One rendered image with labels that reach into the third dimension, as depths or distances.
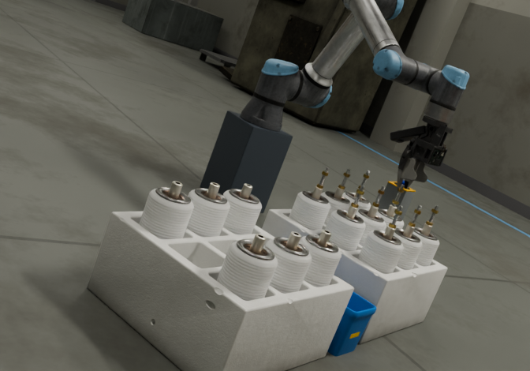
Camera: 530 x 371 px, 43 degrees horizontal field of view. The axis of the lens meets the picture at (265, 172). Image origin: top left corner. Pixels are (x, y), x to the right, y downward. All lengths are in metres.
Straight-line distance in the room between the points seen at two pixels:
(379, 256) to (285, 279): 0.42
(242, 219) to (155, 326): 0.35
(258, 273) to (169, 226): 0.24
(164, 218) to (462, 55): 4.39
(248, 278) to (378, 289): 0.52
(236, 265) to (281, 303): 0.12
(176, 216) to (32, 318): 0.33
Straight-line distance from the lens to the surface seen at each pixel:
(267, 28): 5.55
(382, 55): 1.88
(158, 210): 1.36
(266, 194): 2.38
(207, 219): 1.44
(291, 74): 2.30
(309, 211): 1.79
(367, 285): 1.67
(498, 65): 5.33
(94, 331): 1.34
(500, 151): 5.15
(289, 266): 1.31
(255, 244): 1.24
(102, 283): 1.44
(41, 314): 1.35
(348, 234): 1.73
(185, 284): 1.27
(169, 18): 7.59
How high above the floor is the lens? 0.66
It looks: 13 degrees down
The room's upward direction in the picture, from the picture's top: 21 degrees clockwise
